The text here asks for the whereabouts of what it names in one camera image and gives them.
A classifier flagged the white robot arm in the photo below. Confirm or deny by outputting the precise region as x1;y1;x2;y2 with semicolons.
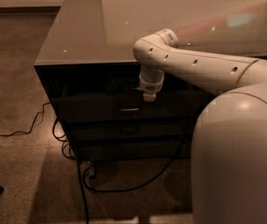
133;29;267;224

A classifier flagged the dark drawer cabinet glossy top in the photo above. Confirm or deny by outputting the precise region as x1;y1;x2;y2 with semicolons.
35;0;267;161

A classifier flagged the green snack bag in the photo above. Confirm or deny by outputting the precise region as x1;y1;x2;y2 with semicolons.
105;78;133;91

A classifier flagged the thick black floor cable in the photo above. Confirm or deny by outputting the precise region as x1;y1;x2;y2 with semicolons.
76;140;184;224

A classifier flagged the thin black floor cable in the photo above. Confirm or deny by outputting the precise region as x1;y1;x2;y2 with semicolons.
0;102;51;142

